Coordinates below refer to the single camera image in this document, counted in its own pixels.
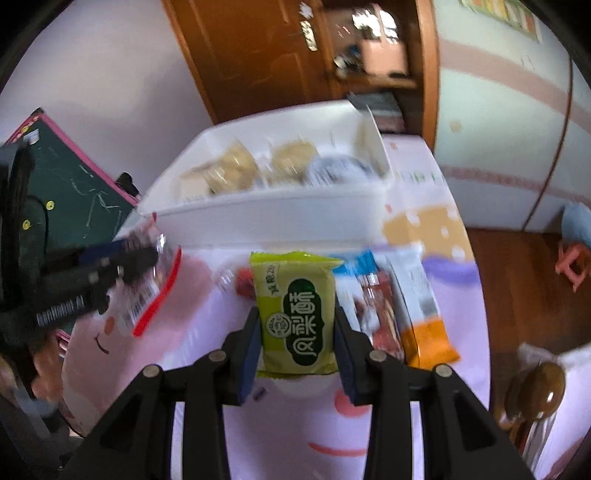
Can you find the orange white snack bar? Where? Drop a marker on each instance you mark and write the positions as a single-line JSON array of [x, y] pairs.
[[419, 320]]

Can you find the red candy pack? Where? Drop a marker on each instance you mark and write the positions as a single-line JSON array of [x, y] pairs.
[[244, 285]]

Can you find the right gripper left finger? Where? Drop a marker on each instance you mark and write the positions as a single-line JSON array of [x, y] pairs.
[[134, 438]]

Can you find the red brown snack bar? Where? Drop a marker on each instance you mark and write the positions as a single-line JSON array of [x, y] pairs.
[[378, 321]]

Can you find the green pineapple cake pack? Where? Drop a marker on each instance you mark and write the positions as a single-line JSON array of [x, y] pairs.
[[295, 295]]

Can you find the white plastic storage bin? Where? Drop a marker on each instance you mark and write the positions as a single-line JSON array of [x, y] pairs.
[[351, 214]]

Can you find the wooden corner shelf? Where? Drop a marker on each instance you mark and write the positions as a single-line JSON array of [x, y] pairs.
[[345, 24]]

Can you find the pastel wardrobe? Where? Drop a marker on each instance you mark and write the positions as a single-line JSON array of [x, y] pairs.
[[513, 129]]

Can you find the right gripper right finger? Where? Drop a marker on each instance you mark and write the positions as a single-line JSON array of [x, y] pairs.
[[419, 413]]

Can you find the blue white plush cushion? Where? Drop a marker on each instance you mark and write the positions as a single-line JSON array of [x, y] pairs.
[[576, 224]]

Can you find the clear cookie bag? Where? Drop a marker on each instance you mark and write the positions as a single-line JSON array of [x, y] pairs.
[[235, 170]]

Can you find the folded blue pink cloths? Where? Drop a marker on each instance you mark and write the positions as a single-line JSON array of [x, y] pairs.
[[384, 108]]

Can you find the black chalkboard knob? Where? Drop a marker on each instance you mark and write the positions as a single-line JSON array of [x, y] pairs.
[[125, 182]]

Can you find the pink plastic stool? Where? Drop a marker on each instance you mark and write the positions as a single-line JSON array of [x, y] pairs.
[[573, 262]]

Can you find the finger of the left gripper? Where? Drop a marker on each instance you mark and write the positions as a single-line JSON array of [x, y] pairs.
[[101, 251], [106, 272]]

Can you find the white pillow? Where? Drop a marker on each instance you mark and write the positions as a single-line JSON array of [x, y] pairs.
[[553, 442]]

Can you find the brown chocolate snack bag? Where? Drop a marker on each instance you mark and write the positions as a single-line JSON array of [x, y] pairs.
[[338, 170]]

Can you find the pink storage box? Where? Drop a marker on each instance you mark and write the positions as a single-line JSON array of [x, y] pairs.
[[383, 57]]

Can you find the clear nut snack pack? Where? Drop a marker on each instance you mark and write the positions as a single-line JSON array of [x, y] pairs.
[[139, 302]]

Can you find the colourful wall poster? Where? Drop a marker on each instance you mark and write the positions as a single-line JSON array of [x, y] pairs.
[[510, 12]]

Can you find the brown wooden bedpost knob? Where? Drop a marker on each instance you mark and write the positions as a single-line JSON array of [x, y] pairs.
[[533, 395]]

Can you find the person left hand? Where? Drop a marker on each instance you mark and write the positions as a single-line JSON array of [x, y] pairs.
[[47, 384]]

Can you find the brown wooden door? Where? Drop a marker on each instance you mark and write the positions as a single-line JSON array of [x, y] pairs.
[[248, 57]]

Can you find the red white cookies bag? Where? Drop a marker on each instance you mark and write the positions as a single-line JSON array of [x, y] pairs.
[[290, 161]]

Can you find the blue white snack pack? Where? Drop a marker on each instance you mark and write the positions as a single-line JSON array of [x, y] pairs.
[[356, 266]]

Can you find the green chalkboard pink frame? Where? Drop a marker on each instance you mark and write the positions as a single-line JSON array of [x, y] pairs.
[[82, 204]]

